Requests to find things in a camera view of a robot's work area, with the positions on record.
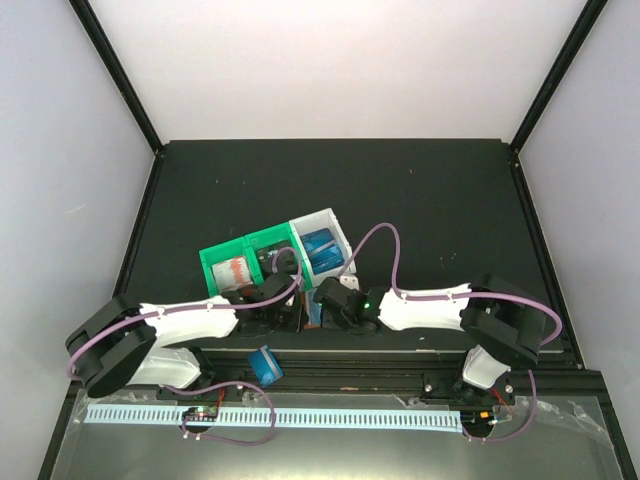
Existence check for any green bin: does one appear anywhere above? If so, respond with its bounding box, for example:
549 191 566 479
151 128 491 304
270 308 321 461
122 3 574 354
199 237 263 297
244 222 302 285

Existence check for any brown leather card holder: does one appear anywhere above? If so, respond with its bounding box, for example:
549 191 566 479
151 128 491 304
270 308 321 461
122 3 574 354
304 289 322 330

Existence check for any right black frame post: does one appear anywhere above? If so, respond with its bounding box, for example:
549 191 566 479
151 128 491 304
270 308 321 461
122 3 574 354
510 0 608 154

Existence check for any dropped blue credit card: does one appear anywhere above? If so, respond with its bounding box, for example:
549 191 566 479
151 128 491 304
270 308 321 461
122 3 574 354
248 345 283 387

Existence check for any small circuit board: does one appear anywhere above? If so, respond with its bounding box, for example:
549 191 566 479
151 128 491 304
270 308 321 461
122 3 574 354
182 406 219 422

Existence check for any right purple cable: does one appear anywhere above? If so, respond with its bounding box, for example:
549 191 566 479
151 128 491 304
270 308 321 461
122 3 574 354
337 222 564 354

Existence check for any purple cable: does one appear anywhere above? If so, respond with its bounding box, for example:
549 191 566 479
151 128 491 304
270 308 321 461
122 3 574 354
67 246 305 384
337 222 564 354

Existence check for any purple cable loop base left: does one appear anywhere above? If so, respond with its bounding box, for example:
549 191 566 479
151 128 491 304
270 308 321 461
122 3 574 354
162 381 277 447

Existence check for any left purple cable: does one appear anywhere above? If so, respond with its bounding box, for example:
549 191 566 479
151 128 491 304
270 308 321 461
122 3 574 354
67 246 305 384

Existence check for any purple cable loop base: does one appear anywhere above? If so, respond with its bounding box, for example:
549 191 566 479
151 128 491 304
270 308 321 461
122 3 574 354
462 369 540 445
162 381 277 447

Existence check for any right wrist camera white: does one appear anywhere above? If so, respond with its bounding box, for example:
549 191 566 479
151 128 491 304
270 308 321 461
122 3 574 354
339 274 360 291

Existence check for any blue cards stack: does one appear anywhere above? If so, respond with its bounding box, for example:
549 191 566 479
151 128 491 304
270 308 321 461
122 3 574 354
300 228 345 275

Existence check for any black aluminium rail front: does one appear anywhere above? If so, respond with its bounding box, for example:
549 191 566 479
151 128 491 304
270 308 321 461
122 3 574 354
74 349 606 401

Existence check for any red white cards stack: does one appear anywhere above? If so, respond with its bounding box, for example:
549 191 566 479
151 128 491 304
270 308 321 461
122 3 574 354
211 256 252 292

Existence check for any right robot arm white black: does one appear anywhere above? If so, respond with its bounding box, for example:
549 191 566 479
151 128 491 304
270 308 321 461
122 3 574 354
313 275 547 403

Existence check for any white slotted cable duct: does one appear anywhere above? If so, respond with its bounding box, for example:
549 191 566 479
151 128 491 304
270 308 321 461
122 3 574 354
84 404 463 433

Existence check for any green bin left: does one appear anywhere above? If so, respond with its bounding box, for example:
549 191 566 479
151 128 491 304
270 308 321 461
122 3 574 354
199 237 263 297

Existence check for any left black frame post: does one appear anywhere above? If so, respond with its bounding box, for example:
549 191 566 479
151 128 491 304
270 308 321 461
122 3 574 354
69 0 163 154

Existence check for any black frame post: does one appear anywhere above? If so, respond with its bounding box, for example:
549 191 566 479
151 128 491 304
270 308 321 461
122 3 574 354
510 0 608 154
69 0 163 154

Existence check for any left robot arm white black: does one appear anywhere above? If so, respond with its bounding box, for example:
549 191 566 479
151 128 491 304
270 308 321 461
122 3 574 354
65 272 305 399

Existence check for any green bin middle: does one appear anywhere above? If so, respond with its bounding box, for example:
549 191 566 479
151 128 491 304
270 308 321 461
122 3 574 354
244 222 302 285

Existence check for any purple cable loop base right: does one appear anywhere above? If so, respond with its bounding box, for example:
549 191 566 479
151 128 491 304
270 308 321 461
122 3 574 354
462 369 540 445

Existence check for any black vip cards stack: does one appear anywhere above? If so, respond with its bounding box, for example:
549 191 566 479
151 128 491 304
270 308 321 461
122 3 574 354
256 242 297 275

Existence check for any white bin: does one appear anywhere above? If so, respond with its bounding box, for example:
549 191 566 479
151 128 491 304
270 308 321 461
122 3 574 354
289 208 352 288

